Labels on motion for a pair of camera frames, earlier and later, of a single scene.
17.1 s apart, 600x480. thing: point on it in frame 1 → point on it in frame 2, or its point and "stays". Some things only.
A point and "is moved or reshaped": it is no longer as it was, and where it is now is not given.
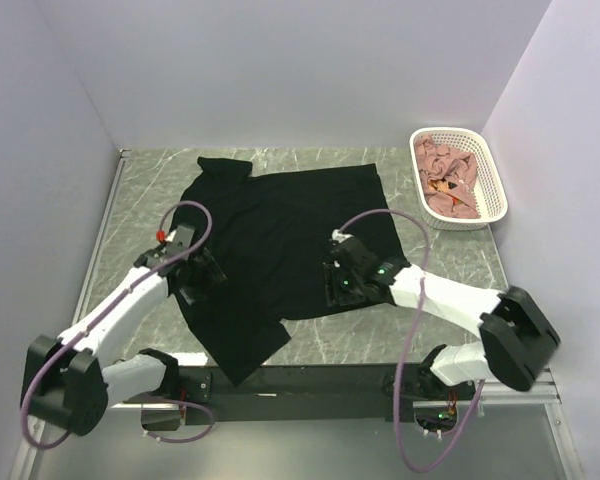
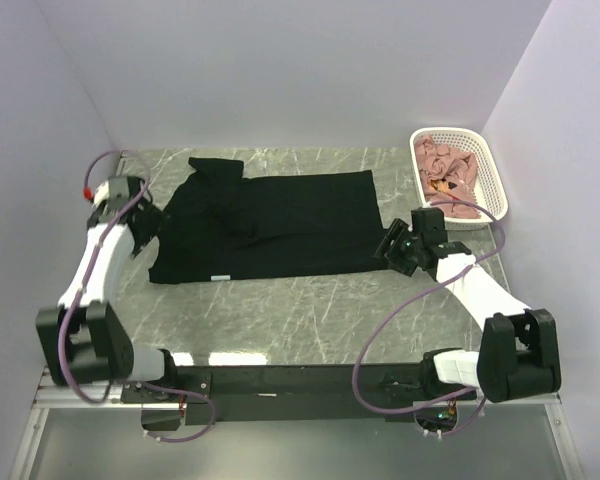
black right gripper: [333, 293] → [398, 231]
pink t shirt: [447, 177] stays
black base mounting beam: [287, 394] stays
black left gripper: [213, 276] → [155, 220]
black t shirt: [271, 232] is moved or reshaped
